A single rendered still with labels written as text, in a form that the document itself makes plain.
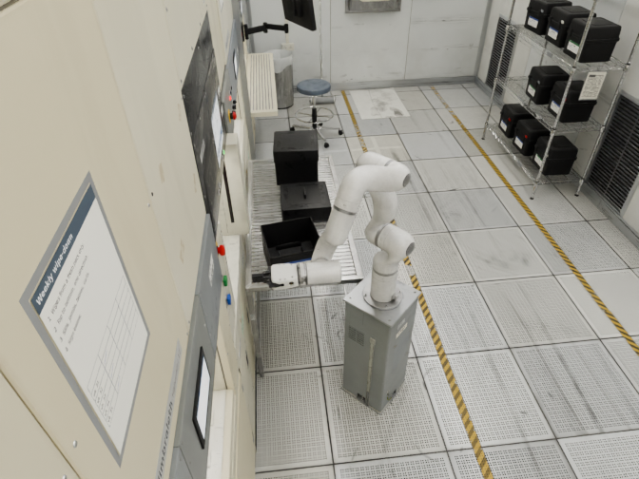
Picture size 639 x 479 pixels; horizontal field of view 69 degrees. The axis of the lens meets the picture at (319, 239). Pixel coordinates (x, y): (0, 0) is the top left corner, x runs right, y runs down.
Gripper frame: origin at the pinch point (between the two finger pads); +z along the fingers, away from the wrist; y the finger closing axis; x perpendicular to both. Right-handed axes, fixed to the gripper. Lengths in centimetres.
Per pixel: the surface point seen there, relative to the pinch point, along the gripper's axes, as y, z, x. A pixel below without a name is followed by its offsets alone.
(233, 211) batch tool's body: 70, 14, -18
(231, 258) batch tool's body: 51, 16, -33
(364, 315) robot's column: 19, -47, -47
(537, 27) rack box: 286, -247, 5
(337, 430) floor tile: 2, -32, -120
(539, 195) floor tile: 206, -246, -119
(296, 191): 109, -20, -34
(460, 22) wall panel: 480, -253, -39
